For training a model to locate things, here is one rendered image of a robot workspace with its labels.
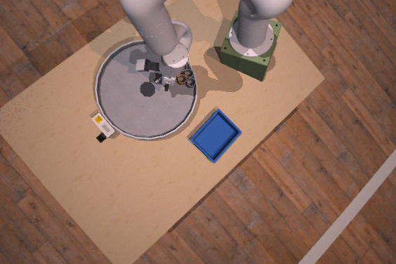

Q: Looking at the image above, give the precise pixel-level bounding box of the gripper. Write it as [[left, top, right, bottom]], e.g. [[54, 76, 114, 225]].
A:
[[162, 75, 176, 91]]

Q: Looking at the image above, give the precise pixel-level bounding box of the blue shallow tray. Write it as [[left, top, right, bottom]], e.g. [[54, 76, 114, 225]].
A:
[[188, 109, 242, 163]]

